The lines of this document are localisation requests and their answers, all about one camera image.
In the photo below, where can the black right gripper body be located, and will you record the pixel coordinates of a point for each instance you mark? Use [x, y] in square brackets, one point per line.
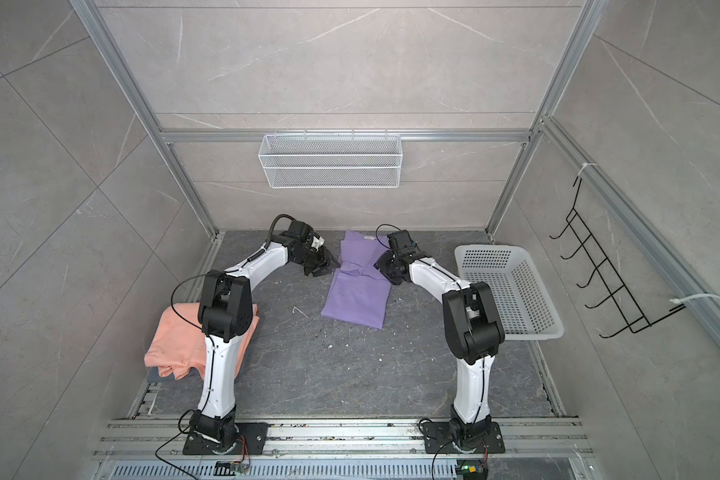
[387, 263]

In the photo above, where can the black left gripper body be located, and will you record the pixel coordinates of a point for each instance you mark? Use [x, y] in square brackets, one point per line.
[315, 260]

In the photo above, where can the purple t-shirt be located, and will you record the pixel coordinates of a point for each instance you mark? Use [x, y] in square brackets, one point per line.
[358, 292]

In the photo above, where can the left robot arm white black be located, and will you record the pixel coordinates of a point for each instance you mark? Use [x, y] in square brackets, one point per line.
[226, 314]

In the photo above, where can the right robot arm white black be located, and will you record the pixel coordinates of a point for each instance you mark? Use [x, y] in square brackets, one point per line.
[473, 333]

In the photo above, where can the white plastic laundry basket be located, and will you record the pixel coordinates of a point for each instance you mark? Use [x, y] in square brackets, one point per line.
[524, 305]

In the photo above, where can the pink folded t-shirt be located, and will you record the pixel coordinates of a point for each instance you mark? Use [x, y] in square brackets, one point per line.
[177, 347]

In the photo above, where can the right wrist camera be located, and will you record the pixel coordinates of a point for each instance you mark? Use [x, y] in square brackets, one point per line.
[401, 243]

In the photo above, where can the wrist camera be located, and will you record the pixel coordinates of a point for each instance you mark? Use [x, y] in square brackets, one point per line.
[401, 243]
[304, 234]

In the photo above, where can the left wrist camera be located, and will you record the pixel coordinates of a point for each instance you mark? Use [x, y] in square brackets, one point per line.
[304, 234]

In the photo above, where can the white wire mesh wall basket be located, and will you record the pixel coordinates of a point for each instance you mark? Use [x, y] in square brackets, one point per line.
[325, 161]

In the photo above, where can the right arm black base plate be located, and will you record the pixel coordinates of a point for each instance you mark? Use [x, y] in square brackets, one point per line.
[453, 437]

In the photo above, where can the aluminium rail base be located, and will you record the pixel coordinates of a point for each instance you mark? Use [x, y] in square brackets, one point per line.
[395, 448]

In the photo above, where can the aluminium frame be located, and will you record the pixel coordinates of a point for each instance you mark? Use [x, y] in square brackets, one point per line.
[677, 273]

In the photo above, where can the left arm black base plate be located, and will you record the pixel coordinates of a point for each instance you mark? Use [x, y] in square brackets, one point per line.
[229, 440]

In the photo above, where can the black wire hook rack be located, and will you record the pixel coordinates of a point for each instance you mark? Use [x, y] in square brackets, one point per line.
[632, 318]

